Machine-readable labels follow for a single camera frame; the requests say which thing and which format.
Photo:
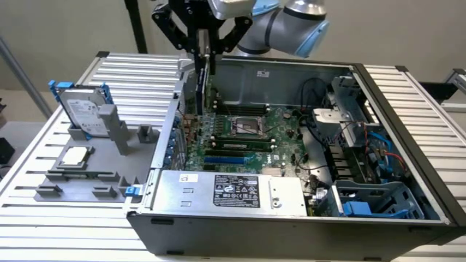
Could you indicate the green RAM stick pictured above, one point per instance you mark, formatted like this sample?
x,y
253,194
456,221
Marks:
x,y
240,146

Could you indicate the blue disk carrier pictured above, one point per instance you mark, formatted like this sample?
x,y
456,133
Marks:
x,y
54,90

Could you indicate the black expansion slot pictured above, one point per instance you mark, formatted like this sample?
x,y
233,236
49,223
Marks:
x,y
228,152

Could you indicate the blue expansion slot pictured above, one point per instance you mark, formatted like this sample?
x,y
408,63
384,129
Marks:
x,y
223,160

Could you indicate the blue case latch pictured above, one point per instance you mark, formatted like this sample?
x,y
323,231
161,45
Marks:
x,y
132,191

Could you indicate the grey disk bay blue clip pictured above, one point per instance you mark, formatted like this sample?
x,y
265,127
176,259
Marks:
x,y
377,196

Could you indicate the black graphics card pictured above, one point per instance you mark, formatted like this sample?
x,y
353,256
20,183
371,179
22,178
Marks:
x,y
200,90

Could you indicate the grey parts rack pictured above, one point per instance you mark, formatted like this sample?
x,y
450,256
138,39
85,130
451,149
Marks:
x,y
105,166

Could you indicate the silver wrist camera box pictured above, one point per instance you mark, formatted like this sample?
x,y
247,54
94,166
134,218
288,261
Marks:
x,y
232,8

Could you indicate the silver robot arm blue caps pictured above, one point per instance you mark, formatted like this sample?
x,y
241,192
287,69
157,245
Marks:
x,y
283,24

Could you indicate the grey aluminium frame post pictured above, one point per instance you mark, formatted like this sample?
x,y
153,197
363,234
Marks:
x,y
21,73

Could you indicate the CPU socket metal frame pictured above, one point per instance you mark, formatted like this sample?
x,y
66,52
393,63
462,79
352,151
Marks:
x,y
245,125

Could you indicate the black box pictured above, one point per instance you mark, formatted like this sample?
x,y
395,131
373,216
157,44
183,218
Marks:
x,y
5,150

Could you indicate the black open PC case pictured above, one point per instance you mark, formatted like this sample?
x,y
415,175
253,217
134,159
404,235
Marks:
x,y
255,234

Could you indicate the metal drive cage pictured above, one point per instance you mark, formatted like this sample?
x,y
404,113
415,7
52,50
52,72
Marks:
x,y
345,109

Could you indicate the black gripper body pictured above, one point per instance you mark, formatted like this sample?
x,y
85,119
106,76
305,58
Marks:
x,y
196,13

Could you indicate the silver hard disk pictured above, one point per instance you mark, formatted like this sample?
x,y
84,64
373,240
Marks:
x,y
85,112

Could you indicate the black RAM slot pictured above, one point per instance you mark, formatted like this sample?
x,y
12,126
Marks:
x,y
241,109

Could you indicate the aluminium profile rail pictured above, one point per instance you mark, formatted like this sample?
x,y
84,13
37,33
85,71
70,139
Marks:
x,y
452,87

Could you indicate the silver CPU chip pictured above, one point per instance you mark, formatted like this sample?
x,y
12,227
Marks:
x,y
76,156

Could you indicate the green motherboard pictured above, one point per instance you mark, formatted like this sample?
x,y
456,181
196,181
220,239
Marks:
x,y
287,147

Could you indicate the black vertical pole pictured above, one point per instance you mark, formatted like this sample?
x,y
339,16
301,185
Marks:
x,y
137,24

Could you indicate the small silver heatsink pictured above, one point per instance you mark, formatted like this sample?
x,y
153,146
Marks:
x,y
272,172

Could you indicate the silver power supply unit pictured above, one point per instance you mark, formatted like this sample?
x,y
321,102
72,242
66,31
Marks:
x,y
203,196

